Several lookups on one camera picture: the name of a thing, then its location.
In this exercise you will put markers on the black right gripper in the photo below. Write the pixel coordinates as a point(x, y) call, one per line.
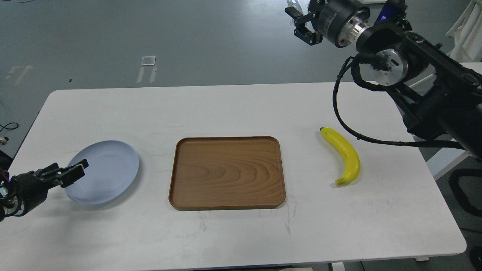
point(338, 21)

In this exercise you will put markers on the brown wooden tray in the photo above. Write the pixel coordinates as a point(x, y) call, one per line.
point(227, 173)

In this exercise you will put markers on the yellow banana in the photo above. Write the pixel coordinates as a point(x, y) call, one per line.
point(348, 154)

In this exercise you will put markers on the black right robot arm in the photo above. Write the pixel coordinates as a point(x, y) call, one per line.
point(440, 99)

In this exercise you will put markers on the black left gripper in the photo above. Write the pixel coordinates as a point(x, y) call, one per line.
point(29, 191)

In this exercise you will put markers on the white chair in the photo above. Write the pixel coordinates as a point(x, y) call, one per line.
point(467, 35)

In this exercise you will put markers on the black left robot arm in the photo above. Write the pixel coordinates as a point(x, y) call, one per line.
point(7, 200)

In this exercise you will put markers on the light blue round plate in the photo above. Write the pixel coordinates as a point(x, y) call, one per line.
point(113, 166)

